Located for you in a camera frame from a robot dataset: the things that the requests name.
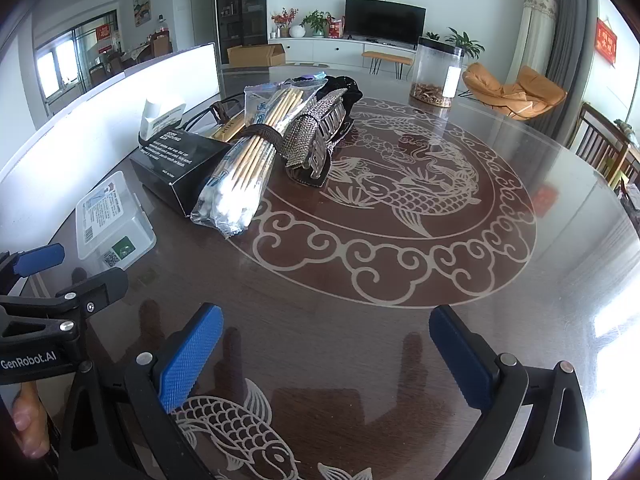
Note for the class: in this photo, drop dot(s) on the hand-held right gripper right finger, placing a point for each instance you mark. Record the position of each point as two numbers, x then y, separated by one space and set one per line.
460 355

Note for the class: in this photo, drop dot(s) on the black velvet hair scrunchie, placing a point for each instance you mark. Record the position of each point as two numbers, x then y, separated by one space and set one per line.
350 91

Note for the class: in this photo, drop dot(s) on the red gift box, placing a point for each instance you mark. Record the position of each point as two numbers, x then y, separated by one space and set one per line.
336 29

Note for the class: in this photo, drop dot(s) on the dark frame glasses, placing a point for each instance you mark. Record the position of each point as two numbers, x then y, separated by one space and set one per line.
216 108

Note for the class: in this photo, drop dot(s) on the bag of cotton swabs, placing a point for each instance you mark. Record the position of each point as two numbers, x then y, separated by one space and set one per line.
240 180

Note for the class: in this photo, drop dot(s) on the orange lounge chair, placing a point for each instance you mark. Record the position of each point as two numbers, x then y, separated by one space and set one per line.
520 92

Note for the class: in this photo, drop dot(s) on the green potted plant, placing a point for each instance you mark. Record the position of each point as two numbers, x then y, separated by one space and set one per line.
316 20

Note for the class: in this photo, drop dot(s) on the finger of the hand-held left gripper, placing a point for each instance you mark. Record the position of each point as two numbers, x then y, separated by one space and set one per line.
102 290
40 259

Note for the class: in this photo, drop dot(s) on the white tube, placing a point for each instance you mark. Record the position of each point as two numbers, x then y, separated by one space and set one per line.
160 120

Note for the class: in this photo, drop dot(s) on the framed wall painting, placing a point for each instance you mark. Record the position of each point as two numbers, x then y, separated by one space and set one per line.
141 7

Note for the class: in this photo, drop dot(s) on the black elastic band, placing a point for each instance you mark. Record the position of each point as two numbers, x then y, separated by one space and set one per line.
260 139

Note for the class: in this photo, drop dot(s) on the red flower bouquet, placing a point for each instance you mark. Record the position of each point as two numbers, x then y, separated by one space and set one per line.
284 19

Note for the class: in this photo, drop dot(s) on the clear plastic lidded box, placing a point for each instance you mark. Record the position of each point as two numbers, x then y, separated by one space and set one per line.
110 220

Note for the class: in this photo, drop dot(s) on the white television cabinet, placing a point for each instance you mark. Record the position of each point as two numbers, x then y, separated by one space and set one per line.
320 47

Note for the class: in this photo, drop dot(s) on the white round vase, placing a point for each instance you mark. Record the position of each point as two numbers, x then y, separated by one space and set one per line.
297 31

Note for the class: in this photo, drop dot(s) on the clear cylinder jar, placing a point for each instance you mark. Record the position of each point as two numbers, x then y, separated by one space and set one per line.
435 70

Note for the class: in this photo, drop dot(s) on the orange top bench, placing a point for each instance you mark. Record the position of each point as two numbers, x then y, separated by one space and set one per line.
387 55

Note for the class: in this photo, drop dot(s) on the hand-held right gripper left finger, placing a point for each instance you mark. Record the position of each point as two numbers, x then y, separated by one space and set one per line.
190 355

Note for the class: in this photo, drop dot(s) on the red door decoration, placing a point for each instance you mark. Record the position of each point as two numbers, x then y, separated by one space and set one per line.
103 32

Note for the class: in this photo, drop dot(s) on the black television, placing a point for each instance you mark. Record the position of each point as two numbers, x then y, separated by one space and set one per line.
385 22

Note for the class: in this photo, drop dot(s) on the person's left hand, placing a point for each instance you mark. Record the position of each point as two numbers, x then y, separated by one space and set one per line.
31 425

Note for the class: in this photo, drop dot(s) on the red wall hanging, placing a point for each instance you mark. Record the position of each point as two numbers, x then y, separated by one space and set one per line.
606 40

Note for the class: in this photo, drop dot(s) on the white standing air conditioner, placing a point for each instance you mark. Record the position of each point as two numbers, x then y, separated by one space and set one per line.
532 25

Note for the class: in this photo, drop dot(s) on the open cardboard box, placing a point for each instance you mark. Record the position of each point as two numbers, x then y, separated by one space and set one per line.
255 56

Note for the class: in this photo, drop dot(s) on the black cardboard box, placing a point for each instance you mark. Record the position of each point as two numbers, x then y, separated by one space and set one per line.
175 170

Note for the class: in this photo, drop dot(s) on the white low partition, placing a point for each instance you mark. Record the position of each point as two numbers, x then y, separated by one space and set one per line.
100 105

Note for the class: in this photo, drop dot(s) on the dark wooden chair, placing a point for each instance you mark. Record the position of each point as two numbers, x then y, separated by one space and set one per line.
595 130

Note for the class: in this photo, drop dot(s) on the grey curtain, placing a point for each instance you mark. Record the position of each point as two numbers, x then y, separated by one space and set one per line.
570 35

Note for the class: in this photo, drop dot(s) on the small potted plant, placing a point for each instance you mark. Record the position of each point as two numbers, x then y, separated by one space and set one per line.
432 36

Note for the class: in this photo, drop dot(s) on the large leafy potted plant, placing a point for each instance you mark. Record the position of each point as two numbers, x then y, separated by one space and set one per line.
465 40

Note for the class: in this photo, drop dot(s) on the rhinestone hair claw clip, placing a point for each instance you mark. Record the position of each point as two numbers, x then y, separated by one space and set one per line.
305 140

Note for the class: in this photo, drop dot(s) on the dark display cabinet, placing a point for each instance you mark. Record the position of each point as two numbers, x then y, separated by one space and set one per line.
240 5

